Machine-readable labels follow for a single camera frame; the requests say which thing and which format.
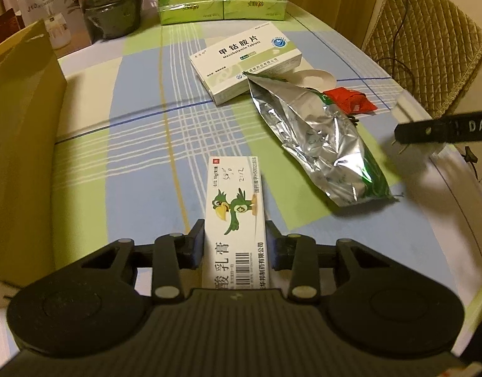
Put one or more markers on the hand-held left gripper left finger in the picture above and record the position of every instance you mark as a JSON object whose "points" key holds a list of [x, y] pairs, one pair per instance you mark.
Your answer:
{"points": [[194, 252]]}

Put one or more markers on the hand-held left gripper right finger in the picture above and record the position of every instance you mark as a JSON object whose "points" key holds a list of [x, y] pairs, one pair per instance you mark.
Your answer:
{"points": [[279, 253]]}

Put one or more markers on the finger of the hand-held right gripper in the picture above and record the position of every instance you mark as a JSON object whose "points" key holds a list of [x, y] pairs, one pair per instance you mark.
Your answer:
{"points": [[419, 132]]}

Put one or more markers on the white ointment box bird print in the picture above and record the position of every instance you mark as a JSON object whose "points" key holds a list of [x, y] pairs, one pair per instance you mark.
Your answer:
{"points": [[235, 220]]}

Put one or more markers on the red snack packet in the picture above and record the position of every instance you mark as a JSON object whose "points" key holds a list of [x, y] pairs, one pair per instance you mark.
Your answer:
{"points": [[349, 100]]}

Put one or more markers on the silver foil bag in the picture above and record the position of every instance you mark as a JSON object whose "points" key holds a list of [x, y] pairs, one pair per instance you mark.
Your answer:
{"points": [[315, 145]]}

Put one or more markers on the white green medicine box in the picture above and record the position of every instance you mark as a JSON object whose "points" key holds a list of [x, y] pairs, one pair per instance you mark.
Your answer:
{"points": [[241, 61]]}

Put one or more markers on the brown cardboard box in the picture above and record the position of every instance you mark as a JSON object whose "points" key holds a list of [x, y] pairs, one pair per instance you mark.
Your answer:
{"points": [[20, 157]]}

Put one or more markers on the quilted chair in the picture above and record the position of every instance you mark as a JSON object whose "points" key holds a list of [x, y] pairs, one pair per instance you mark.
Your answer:
{"points": [[429, 43]]}

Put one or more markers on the white round lid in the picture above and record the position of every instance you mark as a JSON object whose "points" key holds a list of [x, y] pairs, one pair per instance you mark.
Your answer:
{"points": [[313, 77]]}

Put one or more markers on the green tissue pack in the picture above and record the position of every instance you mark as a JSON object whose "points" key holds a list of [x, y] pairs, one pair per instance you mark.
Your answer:
{"points": [[221, 2]]}

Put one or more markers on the black wrapped bowl stack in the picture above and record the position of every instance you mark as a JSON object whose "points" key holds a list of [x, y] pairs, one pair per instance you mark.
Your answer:
{"points": [[111, 4]]}

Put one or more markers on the white humidifier box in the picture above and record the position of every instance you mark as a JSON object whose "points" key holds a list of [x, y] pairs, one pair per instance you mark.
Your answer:
{"points": [[56, 11]]}

